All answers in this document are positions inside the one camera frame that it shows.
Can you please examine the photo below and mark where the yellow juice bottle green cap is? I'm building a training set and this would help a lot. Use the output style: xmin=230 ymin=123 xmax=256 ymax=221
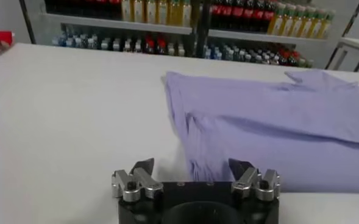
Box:
xmin=144 ymin=0 xmax=158 ymax=24
xmin=308 ymin=8 xmax=326 ymax=39
xmin=132 ymin=0 xmax=146 ymax=24
xmin=279 ymin=4 xmax=296 ymax=37
xmin=166 ymin=0 xmax=182 ymax=26
xmin=267 ymin=2 xmax=285 ymax=36
xmin=179 ymin=0 xmax=194 ymax=27
xmin=156 ymin=0 xmax=169 ymax=25
xmin=121 ymin=0 xmax=134 ymax=23
xmin=290 ymin=5 xmax=307 ymax=37
xmin=299 ymin=6 xmax=316 ymax=38
xmin=318 ymin=9 xmax=336 ymax=40

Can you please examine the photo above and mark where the purple printed t-shirt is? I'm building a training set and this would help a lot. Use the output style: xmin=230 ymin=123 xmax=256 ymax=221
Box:
xmin=160 ymin=69 xmax=359 ymax=194

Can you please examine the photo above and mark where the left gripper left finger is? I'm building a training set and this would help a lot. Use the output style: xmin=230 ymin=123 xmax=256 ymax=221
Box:
xmin=111 ymin=157 xmax=165 ymax=203

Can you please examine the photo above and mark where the glass beverage display cabinet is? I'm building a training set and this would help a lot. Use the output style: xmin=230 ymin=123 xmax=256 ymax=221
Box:
xmin=194 ymin=0 xmax=359 ymax=70
xmin=17 ymin=0 xmax=206 ymax=58

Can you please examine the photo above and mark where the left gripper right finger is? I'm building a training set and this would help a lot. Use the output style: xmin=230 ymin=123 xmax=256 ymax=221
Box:
xmin=227 ymin=158 xmax=282 ymax=202

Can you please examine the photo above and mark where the small red-cap cola bottle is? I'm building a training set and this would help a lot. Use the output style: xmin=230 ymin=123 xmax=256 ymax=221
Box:
xmin=144 ymin=35 xmax=155 ymax=55
xmin=279 ymin=49 xmax=291 ymax=65
xmin=156 ymin=35 xmax=167 ymax=55
xmin=290 ymin=50 xmax=301 ymax=66

